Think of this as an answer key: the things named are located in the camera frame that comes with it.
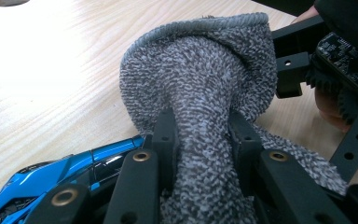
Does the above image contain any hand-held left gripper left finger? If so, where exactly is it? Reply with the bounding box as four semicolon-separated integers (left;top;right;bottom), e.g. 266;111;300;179
144;107;180;192

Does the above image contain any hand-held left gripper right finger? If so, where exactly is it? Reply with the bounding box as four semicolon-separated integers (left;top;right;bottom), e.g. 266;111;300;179
228;111;265;197

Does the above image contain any grey knitted cloth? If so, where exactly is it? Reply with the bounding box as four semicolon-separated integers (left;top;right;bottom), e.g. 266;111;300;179
119;12;349;224

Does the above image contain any blue toy car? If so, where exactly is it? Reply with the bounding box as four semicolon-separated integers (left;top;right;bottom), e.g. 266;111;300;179
0;134;145;224

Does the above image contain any round table cable hole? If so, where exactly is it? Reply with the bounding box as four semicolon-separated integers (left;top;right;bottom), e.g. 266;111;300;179
0;0;31;7

